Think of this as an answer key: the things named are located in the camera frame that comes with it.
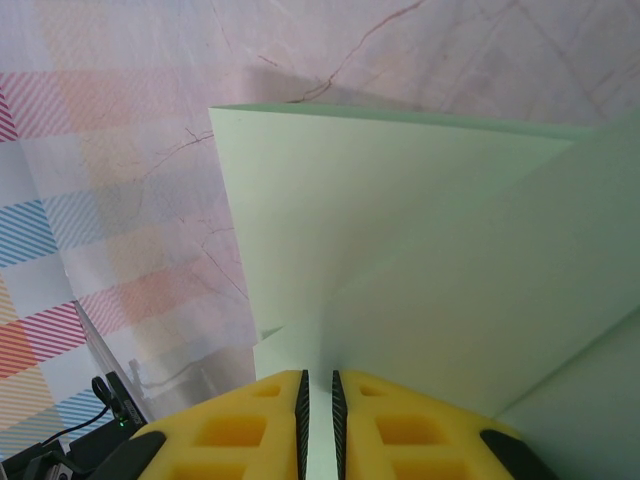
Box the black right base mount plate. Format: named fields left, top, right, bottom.
left=14, top=424, right=134, bottom=480

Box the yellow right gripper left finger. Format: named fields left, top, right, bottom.
left=102, top=368, right=312, bottom=480

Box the light green cloth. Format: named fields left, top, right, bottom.
left=207, top=102, right=640, bottom=480

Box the aluminium side rail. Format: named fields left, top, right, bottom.
left=73, top=299, right=151, bottom=426

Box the thin black wire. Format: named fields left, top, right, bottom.
left=39, top=404, right=111, bottom=449

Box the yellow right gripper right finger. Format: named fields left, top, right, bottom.
left=330, top=368, right=557, bottom=480

